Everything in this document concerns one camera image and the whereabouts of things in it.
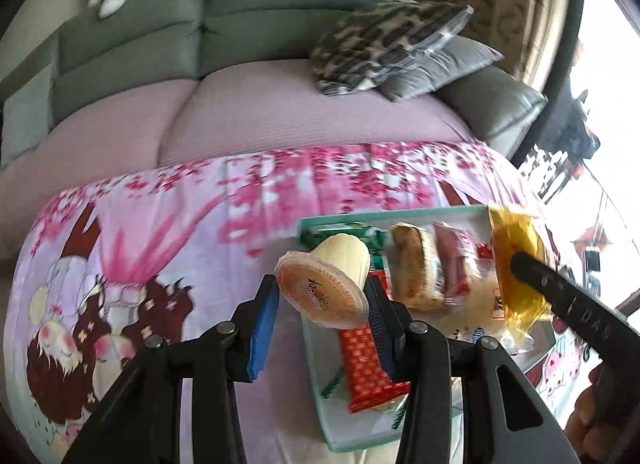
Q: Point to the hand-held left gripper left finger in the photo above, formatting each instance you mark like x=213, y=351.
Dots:
x=262, y=329

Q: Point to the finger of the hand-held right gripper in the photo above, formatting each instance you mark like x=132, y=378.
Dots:
x=537, y=279

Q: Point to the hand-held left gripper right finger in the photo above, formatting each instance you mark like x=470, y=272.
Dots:
x=380, y=324

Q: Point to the bright red wafer packet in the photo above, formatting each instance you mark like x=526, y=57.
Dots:
x=367, y=369

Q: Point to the yellow cake packet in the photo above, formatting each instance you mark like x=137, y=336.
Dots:
x=510, y=229

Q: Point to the tan bread packet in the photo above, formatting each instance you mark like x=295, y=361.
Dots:
x=415, y=269

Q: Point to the cream jelly cup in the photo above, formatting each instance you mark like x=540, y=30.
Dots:
x=320, y=289

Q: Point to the pink biscuit packet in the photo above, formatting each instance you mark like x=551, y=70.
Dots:
x=455, y=259

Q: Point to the green biscuit packet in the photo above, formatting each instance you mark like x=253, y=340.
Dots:
x=372, y=239

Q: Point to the teal shallow box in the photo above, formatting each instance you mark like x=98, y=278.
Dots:
x=345, y=429

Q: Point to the person's right hand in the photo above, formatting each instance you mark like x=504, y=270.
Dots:
x=585, y=409

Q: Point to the pink printed blanket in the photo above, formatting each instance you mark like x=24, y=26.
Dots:
x=200, y=194

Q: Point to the pink sofa seat cover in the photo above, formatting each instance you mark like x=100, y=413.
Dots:
x=300, y=108

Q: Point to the dark grey pillow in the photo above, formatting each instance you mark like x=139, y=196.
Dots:
x=450, y=68

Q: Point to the beige patterned curtain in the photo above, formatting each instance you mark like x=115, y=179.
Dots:
x=500, y=3

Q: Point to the black and white patterned pillow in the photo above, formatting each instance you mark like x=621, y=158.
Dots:
x=390, y=38

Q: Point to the light grey pillow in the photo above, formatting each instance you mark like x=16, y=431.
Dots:
x=25, y=108

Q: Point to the grey sofa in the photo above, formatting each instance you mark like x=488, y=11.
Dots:
x=280, y=3

